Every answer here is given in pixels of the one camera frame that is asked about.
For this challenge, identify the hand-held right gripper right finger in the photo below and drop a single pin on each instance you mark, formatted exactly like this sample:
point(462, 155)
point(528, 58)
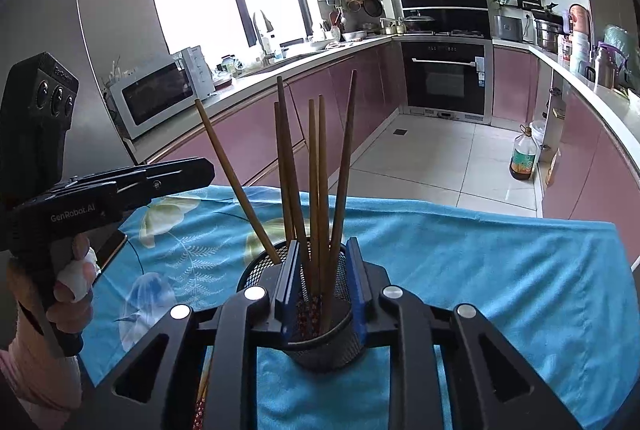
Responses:
point(356, 285)

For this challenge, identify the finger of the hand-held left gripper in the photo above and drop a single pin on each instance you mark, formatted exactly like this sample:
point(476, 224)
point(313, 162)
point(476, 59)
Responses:
point(195, 172)
point(145, 196)

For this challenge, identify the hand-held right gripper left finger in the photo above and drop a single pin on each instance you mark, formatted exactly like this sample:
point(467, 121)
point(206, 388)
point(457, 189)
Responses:
point(291, 290)

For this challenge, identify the black mesh utensil holder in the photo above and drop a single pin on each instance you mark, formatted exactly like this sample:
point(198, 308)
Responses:
point(325, 357)

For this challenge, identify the bunch of wooden chopsticks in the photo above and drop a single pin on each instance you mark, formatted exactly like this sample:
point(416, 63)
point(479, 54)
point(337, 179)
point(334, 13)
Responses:
point(314, 190)

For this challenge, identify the red-patterned end wooden chopstick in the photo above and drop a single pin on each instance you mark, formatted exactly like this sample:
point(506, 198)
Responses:
point(202, 402)

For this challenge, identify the person's left forearm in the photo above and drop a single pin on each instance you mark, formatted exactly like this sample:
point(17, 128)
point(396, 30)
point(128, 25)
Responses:
point(35, 375)

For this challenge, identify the person's left hand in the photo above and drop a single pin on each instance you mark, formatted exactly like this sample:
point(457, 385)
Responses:
point(75, 295)

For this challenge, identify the pink base cabinet run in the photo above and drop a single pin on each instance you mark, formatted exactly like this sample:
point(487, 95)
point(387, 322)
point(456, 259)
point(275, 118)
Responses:
point(590, 170)
point(245, 130)

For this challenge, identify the white microwave oven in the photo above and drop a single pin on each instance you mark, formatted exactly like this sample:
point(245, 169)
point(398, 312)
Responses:
point(150, 98)

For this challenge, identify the blue floral tablecloth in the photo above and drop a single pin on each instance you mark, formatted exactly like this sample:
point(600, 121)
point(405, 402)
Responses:
point(450, 270)

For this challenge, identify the grey metallic panel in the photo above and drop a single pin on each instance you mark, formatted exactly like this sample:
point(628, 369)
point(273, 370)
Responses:
point(110, 10)

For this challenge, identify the sink faucet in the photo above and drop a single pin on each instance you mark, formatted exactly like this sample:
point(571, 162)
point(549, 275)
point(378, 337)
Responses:
point(262, 35)

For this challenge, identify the cooking oil bottle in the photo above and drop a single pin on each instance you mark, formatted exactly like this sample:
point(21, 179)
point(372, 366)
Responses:
point(522, 158)

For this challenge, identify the black built-in oven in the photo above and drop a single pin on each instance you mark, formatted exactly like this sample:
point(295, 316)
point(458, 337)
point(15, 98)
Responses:
point(442, 75)

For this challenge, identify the hanging black frying pan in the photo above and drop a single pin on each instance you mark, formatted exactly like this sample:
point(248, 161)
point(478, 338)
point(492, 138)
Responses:
point(371, 6)

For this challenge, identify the black lidded pot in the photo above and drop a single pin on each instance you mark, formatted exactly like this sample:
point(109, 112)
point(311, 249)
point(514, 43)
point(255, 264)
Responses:
point(419, 23)

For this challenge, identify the black range hood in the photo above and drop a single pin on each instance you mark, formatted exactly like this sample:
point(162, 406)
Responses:
point(445, 5)

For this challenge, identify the steel steamer pot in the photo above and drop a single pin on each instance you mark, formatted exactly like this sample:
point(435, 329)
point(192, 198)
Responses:
point(546, 35)

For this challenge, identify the teal plastic bag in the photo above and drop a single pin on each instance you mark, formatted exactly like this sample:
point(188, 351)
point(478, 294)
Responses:
point(622, 40)

